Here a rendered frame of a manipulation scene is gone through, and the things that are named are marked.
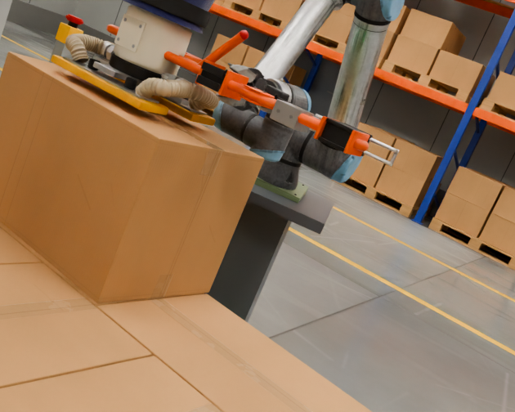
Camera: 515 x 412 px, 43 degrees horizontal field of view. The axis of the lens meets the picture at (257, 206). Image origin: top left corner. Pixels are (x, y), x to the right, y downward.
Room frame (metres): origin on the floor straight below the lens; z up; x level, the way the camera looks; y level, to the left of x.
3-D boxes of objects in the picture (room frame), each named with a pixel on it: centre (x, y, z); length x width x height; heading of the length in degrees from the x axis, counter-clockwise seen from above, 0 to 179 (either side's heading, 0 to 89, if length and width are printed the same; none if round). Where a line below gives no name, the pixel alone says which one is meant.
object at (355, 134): (1.40, -0.11, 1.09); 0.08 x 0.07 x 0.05; 59
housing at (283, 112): (1.47, 0.01, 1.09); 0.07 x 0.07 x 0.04; 59
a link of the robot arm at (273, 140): (1.86, 0.04, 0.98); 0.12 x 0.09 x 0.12; 68
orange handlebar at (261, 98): (1.71, 0.18, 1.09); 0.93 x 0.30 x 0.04; 59
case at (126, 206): (1.70, 0.39, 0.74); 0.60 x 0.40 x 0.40; 57
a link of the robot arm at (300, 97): (1.84, 0.03, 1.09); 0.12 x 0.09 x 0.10; 150
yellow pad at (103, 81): (1.62, 0.46, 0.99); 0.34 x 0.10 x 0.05; 59
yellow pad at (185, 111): (1.79, 0.36, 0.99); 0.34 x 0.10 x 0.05; 59
